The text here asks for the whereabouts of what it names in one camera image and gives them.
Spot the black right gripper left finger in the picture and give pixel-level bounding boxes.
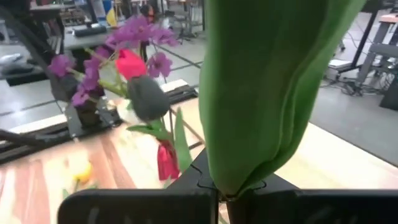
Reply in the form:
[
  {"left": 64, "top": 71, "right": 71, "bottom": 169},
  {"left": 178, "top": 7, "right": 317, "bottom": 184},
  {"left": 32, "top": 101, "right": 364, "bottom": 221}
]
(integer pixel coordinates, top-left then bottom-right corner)
[{"left": 57, "top": 149, "right": 218, "bottom": 224}]

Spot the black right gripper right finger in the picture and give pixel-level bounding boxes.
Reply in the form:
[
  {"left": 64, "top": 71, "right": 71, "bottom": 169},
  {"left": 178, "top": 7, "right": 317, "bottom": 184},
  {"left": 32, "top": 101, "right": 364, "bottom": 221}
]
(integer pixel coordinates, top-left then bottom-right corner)
[{"left": 226, "top": 174, "right": 398, "bottom": 224}]

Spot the purple artificial flower bunch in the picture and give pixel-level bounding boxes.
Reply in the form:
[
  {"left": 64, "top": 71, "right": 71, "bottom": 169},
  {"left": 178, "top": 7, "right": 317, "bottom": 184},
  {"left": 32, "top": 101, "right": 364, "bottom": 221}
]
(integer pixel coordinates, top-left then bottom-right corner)
[{"left": 48, "top": 14, "right": 180, "bottom": 108}]

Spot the person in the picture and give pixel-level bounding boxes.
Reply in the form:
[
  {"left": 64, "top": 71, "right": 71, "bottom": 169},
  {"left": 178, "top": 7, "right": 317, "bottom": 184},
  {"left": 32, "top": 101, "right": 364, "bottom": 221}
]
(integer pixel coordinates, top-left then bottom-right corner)
[{"left": 139, "top": 3, "right": 158, "bottom": 24}]

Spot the black keyboard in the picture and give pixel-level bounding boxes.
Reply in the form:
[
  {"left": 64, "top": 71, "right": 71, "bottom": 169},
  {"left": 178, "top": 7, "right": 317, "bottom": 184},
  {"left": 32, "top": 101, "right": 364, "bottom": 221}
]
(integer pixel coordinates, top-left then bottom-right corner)
[{"left": 73, "top": 26, "right": 108, "bottom": 38}]

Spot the grey office desk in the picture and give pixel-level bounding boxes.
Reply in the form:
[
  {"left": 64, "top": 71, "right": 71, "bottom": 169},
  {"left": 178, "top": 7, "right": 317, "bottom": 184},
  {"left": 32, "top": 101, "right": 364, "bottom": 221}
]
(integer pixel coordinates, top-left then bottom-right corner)
[{"left": 62, "top": 26, "right": 125, "bottom": 52}]

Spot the grey desk frame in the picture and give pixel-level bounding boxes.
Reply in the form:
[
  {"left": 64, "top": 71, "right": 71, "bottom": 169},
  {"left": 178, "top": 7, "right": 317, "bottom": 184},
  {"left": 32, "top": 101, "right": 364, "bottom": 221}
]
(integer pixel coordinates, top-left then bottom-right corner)
[{"left": 337, "top": 12, "right": 398, "bottom": 111}]

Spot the black artificial tulip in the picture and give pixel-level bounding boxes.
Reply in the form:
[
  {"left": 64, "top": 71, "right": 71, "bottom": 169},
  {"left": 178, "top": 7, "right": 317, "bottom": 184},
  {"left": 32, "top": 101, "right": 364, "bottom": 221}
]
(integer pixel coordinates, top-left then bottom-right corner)
[
  {"left": 126, "top": 75, "right": 193, "bottom": 174},
  {"left": 198, "top": 0, "right": 368, "bottom": 200}
]

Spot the yellow artificial tulip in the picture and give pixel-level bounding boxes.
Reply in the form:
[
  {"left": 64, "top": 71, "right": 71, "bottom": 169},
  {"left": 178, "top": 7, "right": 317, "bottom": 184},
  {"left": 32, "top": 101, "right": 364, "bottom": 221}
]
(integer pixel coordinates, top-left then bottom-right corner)
[{"left": 60, "top": 160, "right": 94, "bottom": 200}]

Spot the red artificial tulip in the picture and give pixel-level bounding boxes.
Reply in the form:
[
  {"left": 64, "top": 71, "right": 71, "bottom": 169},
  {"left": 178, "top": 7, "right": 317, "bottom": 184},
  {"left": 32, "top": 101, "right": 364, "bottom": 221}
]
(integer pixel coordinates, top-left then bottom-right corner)
[{"left": 114, "top": 49, "right": 147, "bottom": 81}]

